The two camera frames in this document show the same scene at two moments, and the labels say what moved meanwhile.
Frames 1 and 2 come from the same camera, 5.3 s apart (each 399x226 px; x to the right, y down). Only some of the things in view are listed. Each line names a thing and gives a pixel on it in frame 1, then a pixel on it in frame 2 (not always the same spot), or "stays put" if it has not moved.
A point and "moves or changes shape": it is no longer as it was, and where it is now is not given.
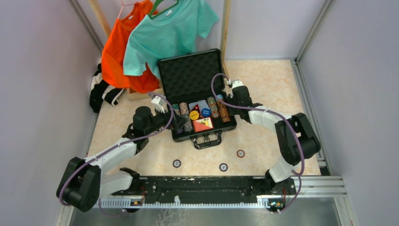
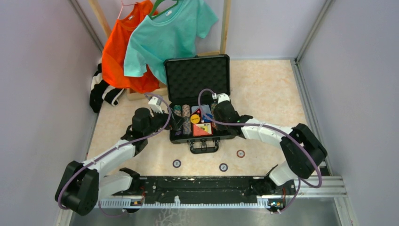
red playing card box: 203,124 moves or changes shape
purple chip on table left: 177,163 stays put
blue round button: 206,112 moves or changes shape
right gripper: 230,97 → 216,115
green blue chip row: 175,107 stays put
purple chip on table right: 223,167 stays put
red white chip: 240,153 stays put
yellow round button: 194,115 moves or changes shape
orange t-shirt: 113,51 stays put
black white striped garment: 100,90 stays put
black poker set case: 194,85 moves or changes shape
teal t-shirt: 172,31 stays put
